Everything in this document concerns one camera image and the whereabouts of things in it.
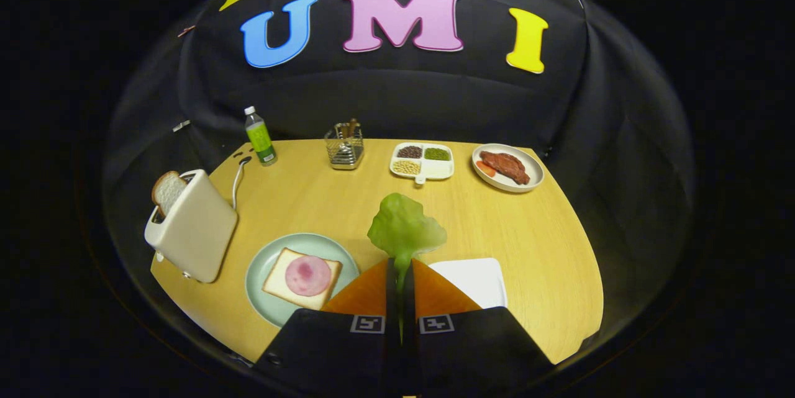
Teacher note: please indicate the black backdrop cloth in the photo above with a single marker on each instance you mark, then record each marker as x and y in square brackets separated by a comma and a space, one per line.
[404, 100]

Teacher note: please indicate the white divided bean dish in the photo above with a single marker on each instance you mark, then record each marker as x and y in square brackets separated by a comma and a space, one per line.
[435, 169]

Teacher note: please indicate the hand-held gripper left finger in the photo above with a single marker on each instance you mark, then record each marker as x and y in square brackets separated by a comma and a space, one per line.
[392, 292]

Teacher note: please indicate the white round plate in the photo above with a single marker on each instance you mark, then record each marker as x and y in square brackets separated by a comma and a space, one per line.
[525, 185]

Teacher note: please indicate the pale green plate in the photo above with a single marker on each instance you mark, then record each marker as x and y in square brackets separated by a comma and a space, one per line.
[267, 274]

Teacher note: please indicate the brown meat piece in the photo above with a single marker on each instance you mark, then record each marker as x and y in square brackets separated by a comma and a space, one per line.
[506, 165]

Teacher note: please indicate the green lettuce leaf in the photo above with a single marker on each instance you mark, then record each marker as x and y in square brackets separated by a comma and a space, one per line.
[404, 230]

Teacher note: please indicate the pink ham slice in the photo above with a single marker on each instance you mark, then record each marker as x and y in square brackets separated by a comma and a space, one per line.
[307, 275]

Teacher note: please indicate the toasted bread slice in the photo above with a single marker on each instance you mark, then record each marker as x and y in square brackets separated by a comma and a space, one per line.
[168, 190]

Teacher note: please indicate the white bread slice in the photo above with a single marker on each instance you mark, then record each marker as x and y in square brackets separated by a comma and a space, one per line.
[276, 283]

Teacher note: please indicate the orange sausage piece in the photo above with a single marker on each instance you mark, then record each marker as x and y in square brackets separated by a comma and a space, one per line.
[486, 168]

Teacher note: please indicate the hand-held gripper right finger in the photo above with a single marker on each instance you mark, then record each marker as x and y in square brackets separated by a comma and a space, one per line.
[408, 298]

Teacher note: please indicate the white square plate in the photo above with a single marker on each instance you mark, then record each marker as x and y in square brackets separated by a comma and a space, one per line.
[478, 280]

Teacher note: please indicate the white toaster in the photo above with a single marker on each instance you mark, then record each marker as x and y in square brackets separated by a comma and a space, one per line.
[195, 230]

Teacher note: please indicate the green drink bottle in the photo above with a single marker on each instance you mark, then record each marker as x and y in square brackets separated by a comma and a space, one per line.
[259, 137]

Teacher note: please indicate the red cloth clip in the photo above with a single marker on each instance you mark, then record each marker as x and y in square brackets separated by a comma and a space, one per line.
[186, 30]

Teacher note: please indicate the white cloth clip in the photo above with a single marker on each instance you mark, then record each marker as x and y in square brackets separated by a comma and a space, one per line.
[181, 126]

